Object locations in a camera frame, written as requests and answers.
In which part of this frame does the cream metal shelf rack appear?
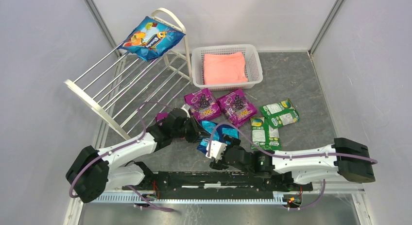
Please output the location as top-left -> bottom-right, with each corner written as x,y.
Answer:
64,8 -> 193,141

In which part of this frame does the pink folded cloth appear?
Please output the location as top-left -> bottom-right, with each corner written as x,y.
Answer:
204,52 -> 248,85

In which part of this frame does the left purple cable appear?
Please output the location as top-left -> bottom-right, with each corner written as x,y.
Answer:
69,102 -> 176,213

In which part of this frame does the purple candy bag right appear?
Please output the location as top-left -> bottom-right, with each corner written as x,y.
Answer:
217,89 -> 257,128

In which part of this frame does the white plastic basket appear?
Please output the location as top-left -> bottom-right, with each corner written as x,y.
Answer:
191,44 -> 263,91

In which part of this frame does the blue candy bag with fruits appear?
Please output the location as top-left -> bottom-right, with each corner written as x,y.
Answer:
118,16 -> 185,61

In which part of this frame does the purple candy bag left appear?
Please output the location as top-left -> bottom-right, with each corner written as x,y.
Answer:
155,112 -> 168,125

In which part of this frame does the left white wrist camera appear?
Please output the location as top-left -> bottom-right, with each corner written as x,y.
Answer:
181,104 -> 190,118

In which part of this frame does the blue candy bag back side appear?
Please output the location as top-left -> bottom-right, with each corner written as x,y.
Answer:
197,121 -> 239,155

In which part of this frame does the purple candy bag middle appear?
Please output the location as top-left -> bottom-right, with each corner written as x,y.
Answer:
184,88 -> 222,121

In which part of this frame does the purple candy bag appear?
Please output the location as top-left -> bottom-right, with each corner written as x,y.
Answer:
184,88 -> 222,121
155,112 -> 168,125
217,89 -> 257,128

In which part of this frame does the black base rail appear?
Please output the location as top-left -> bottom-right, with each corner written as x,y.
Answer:
134,171 -> 313,200

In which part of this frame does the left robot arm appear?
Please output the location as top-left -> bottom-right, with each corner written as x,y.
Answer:
66,108 -> 210,203

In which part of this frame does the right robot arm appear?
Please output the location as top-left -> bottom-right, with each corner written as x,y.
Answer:
205,137 -> 377,185

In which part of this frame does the green candy bag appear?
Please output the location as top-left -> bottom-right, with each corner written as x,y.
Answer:
250,117 -> 281,151
260,99 -> 300,129

